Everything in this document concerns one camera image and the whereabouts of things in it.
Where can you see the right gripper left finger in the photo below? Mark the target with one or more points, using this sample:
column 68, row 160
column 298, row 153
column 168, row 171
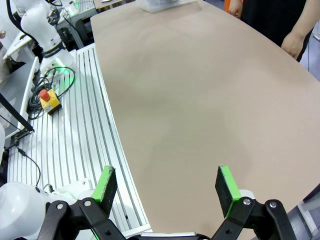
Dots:
column 105, row 187

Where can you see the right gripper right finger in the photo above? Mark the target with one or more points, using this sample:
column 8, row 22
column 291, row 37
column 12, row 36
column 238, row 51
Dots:
column 226, row 192

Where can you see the person's left forearm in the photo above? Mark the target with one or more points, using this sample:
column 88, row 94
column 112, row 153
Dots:
column 303, row 31

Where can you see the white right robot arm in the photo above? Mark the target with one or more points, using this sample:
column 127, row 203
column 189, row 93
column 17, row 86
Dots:
column 20, row 205

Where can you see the person's left hand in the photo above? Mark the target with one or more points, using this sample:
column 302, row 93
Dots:
column 292, row 46

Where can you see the person's right hand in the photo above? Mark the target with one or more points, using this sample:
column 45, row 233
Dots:
column 235, row 10

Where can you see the yellow emergency stop box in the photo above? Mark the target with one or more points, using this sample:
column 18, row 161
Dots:
column 51, row 102

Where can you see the black metal bar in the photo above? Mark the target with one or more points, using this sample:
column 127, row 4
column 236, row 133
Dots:
column 15, row 113

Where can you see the white flat panel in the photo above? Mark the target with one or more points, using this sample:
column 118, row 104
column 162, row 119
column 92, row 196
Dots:
column 27, row 87

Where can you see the person in black t-shirt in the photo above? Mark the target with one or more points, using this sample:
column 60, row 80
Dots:
column 270, row 15

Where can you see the orange trousers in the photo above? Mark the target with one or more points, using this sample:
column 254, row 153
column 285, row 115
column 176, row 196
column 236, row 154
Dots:
column 226, row 5

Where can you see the clear plastic storage bin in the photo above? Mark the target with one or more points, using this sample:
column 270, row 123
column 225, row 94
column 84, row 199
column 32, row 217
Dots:
column 155, row 6

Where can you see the aluminium slotted base plate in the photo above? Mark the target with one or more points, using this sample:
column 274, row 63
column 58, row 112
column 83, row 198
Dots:
column 75, row 140

